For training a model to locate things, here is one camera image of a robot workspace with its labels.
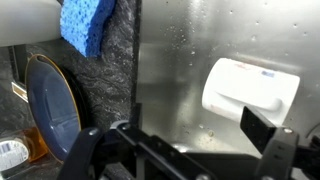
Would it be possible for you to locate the blue sponge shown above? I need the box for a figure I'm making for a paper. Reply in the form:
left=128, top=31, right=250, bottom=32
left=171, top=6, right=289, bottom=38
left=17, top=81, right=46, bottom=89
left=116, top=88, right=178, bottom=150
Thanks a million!
left=59, top=0, right=117, bottom=58

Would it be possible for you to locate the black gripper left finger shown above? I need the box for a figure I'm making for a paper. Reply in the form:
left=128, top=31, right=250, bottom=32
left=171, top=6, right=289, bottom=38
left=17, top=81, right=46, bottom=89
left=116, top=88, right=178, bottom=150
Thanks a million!
left=58, top=119, right=214, bottom=180

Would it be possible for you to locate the stainless steel sink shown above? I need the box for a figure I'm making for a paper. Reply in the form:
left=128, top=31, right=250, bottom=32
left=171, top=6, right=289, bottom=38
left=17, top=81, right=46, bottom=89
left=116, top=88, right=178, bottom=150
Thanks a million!
left=135, top=0, right=320, bottom=158

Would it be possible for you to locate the large dark blue plate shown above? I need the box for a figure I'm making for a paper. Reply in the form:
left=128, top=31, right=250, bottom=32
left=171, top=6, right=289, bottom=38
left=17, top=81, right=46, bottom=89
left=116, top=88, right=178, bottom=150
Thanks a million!
left=24, top=53, right=83, bottom=163

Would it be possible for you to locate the amber dish soap bottle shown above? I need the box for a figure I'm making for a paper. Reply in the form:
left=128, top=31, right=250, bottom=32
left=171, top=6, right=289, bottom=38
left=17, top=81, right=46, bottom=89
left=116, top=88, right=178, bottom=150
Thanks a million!
left=0, top=126, right=50, bottom=173

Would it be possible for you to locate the white label tag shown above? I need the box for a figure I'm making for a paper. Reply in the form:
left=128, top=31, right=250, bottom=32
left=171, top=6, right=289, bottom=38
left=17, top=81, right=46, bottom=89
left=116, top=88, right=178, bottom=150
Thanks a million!
left=10, top=81, right=30, bottom=104

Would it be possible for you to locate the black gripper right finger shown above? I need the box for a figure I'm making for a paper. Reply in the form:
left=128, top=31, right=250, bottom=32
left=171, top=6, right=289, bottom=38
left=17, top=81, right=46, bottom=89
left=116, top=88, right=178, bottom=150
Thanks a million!
left=240, top=105, right=320, bottom=180

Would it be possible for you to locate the cream ceramic mug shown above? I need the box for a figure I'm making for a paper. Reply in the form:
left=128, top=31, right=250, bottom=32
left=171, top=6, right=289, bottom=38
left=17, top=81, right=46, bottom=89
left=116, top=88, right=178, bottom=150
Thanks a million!
left=0, top=0, right=63, bottom=48

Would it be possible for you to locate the white cup with handle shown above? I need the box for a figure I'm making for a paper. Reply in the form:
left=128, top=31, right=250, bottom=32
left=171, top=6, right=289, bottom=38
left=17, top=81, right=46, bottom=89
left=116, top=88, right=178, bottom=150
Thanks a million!
left=201, top=57, right=301, bottom=128

